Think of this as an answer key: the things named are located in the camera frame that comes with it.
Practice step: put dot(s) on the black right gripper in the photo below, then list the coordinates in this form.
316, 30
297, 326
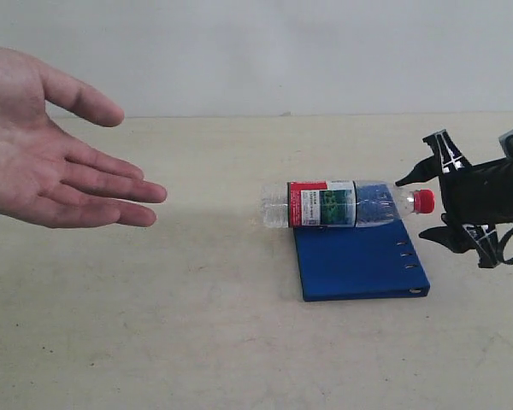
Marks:
477, 199

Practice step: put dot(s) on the blue ring binder notebook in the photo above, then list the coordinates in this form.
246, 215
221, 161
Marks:
337, 264

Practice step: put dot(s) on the clear plastic water bottle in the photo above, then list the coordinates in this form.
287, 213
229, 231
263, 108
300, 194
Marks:
341, 203

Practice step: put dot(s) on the person's open hand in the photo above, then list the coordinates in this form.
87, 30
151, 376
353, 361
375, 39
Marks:
49, 177

